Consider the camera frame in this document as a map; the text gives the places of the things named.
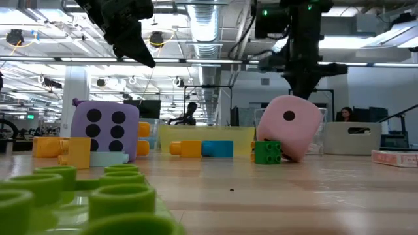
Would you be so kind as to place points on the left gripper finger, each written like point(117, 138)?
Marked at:
point(134, 45)

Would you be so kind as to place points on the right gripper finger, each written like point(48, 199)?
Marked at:
point(296, 84)
point(308, 84)

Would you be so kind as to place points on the pink foam die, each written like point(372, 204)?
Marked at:
point(294, 130)

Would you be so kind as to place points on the small green toy brick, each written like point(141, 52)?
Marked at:
point(267, 152)

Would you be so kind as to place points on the tiny yellow toy brick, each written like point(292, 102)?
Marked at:
point(252, 151)

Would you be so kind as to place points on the orange toy brick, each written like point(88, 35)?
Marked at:
point(47, 147)
point(143, 130)
point(186, 148)

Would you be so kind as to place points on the purple foam die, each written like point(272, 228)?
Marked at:
point(104, 130)

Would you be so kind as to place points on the pink playing card box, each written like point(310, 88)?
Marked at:
point(395, 158)

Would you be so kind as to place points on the light blue toy brick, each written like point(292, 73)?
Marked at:
point(107, 159)

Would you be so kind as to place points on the small yellow toy brick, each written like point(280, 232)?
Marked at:
point(76, 152)

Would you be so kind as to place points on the black ceiling device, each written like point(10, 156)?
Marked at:
point(14, 36)
point(156, 38)

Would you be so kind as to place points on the long ceiling light strip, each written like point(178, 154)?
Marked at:
point(88, 59)

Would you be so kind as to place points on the person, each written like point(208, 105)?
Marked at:
point(189, 114)
point(347, 114)

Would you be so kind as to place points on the black background monitor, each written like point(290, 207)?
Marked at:
point(147, 109)

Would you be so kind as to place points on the white building column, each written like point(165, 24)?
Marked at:
point(76, 85)

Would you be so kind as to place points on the row of black monitors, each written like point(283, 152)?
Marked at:
point(372, 114)

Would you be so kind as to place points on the grey plastic bin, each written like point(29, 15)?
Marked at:
point(352, 143)

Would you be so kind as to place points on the small clear plastic bin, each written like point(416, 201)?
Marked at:
point(154, 129)

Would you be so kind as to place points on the yellow plastic bin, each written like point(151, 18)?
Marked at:
point(209, 135)

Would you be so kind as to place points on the lime green toy brick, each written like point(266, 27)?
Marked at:
point(121, 199)

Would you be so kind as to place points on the wide black background frame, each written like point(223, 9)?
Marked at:
point(209, 87)

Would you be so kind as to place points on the black right frame rails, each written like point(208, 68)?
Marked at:
point(401, 108)

